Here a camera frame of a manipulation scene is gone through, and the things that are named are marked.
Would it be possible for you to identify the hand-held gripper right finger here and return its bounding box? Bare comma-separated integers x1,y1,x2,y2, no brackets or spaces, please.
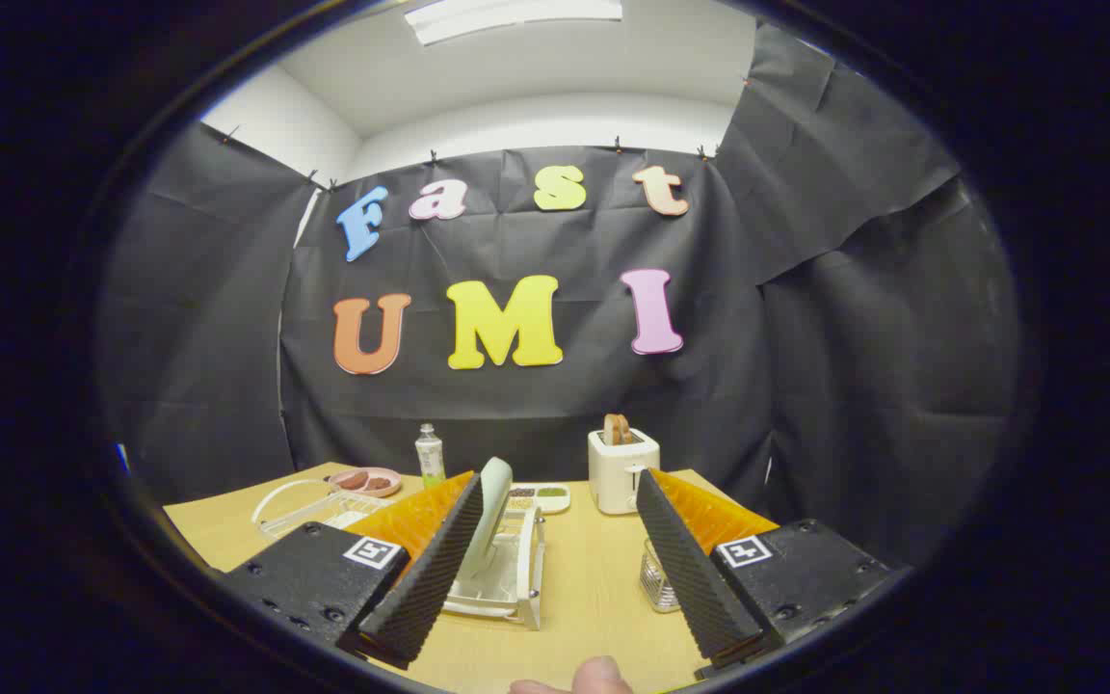
634,468,893,669

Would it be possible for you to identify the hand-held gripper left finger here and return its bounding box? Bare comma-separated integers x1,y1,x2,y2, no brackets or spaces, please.
223,470,485,671

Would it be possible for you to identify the metal wire basket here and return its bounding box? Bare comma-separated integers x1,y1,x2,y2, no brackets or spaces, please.
640,538,683,615

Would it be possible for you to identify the white dish rack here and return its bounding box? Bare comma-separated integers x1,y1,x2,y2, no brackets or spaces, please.
251,477,548,632

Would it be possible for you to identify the pale green plate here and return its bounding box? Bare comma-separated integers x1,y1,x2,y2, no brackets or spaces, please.
459,457,515,581

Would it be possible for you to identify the small pink plate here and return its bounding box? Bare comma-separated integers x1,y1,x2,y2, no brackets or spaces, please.
329,467,403,498

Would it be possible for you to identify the clear bottle with green drink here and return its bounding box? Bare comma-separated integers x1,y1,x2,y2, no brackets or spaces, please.
415,423,447,488

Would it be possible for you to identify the white toaster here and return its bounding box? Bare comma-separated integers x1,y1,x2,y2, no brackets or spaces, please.
588,428,661,516

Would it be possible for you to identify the white sectioned condiment tray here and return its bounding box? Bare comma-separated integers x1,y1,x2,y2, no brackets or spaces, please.
507,483,572,515

